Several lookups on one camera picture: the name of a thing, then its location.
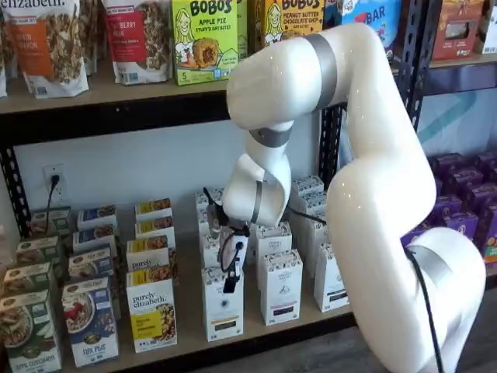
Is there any yellow Bobo's peanut butter box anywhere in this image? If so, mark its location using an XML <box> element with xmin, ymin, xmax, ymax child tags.
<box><xmin>263</xmin><ymin>0</ymin><xmax>324</xmax><ymax>50</ymax></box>

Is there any black metal shelf rack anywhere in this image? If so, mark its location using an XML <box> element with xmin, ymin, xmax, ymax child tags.
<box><xmin>425</xmin><ymin>58</ymin><xmax>497</xmax><ymax>92</ymax></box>
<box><xmin>0</xmin><ymin>0</ymin><xmax>433</xmax><ymax>373</ymax></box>

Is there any orange label granola bag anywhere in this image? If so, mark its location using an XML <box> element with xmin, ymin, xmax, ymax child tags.
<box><xmin>0</xmin><ymin>0</ymin><xmax>90</xmax><ymax>99</ymax></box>

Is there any white floral box teal strip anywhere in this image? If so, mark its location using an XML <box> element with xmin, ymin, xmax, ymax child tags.
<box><xmin>297</xmin><ymin>190</ymin><xmax>330</xmax><ymax>221</ymax></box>
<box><xmin>290</xmin><ymin>175</ymin><xmax>325</xmax><ymax>200</ymax></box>
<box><xmin>313</xmin><ymin>241</ymin><xmax>351</xmax><ymax>314</ymax></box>
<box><xmin>304</xmin><ymin>211</ymin><xmax>330</xmax><ymax>279</ymax></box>

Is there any black camera cable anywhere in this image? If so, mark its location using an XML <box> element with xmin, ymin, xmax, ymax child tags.
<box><xmin>202</xmin><ymin>186</ymin><xmax>219</xmax><ymax>211</ymax></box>

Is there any blue purple bar box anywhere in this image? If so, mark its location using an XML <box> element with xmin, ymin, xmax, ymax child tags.
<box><xmin>324</xmin><ymin>0</ymin><xmax>403</xmax><ymax>63</ymax></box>

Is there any green Bobo's apple pie box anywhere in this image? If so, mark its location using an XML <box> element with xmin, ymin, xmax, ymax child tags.
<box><xmin>172</xmin><ymin>0</ymin><xmax>239</xmax><ymax>86</ymax></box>
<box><xmin>235</xmin><ymin>0</ymin><xmax>249</xmax><ymax>61</ymax></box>

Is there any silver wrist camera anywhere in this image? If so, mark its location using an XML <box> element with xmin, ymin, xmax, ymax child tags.
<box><xmin>207</xmin><ymin>201</ymin><xmax>229</xmax><ymax>239</ymax></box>

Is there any tan upper shelf board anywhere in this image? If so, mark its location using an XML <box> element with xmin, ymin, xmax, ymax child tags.
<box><xmin>0</xmin><ymin>58</ymin><xmax>234</xmax><ymax>115</ymax></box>
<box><xmin>426</xmin><ymin>50</ymin><xmax>497</xmax><ymax>69</ymax></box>

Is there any red label granola bag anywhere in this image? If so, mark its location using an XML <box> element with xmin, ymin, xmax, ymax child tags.
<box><xmin>103</xmin><ymin>0</ymin><xmax>172</xmax><ymax>85</ymax></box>

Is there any white granola bag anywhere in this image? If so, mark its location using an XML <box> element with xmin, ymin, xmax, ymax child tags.
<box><xmin>0</xmin><ymin>23</ymin><xmax>9</xmax><ymax>98</ymax></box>

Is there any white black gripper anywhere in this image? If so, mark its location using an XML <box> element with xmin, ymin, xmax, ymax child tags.
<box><xmin>219</xmin><ymin>223</ymin><xmax>250</xmax><ymax>295</ymax></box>

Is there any purely elizabeth yellow granola box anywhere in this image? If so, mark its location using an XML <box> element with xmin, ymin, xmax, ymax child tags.
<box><xmin>134</xmin><ymin>216</ymin><xmax>176</xmax><ymax>249</ymax></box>
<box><xmin>126</xmin><ymin>267</ymin><xmax>179</xmax><ymax>354</ymax></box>
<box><xmin>134</xmin><ymin>197</ymin><xmax>173</xmax><ymax>225</ymax></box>
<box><xmin>126</xmin><ymin>235</ymin><xmax>178</xmax><ymax>275</ymax></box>

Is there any tan shelf board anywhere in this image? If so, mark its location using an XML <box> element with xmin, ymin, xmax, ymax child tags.
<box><xmin>0</xmin><ymin>58</ymin><xmax>234</xmax><ymax>115</ymax></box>
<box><xmin>426</xmin><ymin>50</ymin><xmax>497</xmax><ymax>69</ymax></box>
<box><xmin>15</xmin><ymin>193</ymin><xmax>356</xmax><ymax>368</ymax></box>

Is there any brown clusters granola bag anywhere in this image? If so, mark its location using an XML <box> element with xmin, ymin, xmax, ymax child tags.
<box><xmin>77</xmin><ymin>0</ymin><xmax>101</xmax><ymax>77</ymax></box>

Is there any tan bottom shelf board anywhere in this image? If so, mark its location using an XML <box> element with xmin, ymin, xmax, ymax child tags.
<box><xmin>15</xmin><ymin>193</ymin><xmax>356</xmax><ymax>368</ymax></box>

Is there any orange brown snack box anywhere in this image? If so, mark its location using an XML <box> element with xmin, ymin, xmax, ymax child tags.
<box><xmin>431</xmin><ymin>0</ymin><xmax>485</xmax><ymax>61</ymax></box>

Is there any black power plug cord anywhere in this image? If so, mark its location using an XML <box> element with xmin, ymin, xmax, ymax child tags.
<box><xmin>45</xmin><ymin>175</ymin><xmax>61</xmax><ymax>234</ymax></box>

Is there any white wall outlet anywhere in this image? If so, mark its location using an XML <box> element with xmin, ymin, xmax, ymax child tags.
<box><xmin>43</xmin><ymin>165</ymin><xmax>67</xmax><ymax>203</ymax></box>

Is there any white floral box yellow strip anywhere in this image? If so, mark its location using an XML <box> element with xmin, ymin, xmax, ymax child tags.
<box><xmin>200</xmin><ymin>232</ymin><xmax>226</xmax><ymax>270</ymax></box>
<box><xmin>197</xmin><ymin>208</ymin><xmax>214</xmax><ymax>236</ymax></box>
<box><xmin>195</xmin><ymin>189</ymin><xmax>226</xmax><ymax>211</ymax></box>
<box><xmin>200</xmin><ymin>264</ymin><xmax>245</xmax><ymax>343</ymax></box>

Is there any white snack box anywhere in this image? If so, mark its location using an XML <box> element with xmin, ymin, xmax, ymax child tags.
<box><xmin>479</xmin><ymin>0</ymin><xmax>497</xmax><ymax>55</ymax></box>

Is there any green cereal box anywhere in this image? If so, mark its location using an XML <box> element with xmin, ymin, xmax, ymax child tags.
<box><xmin>30</xmin><ymin>207</ymin><xmax>73</xmax><ymax>242</ymax></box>
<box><xmin>15</xmin><ymin>235</ymin><xmax>63</xmax><ymax>273</ymax></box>
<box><xmin>2</xmin><ymin>262</ymin><xmax>55</xmax><ymax>308</ymax></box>
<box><xmin>0</xmin><ymin>289</ymin><xmax>63</xmax><ymax>373</ymax></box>

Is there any blue flax cereal box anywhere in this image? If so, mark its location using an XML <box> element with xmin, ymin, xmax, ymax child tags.
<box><xmin>61</xmin><ymin>276</ymin><xmax>120</xmax><ymax>368</ymax></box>
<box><xmin>76</xmin><ymin>204</ymin><xmax>118</xmax><ymax>232</ymax></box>
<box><xmin>72</xmin><ymin>224</ymin><xmax>117</xmax><ymax>253</ymax></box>
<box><xmin>68</xmin><ymin>243</ymin><xmax>116</xmax><ymax>281</ymax></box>

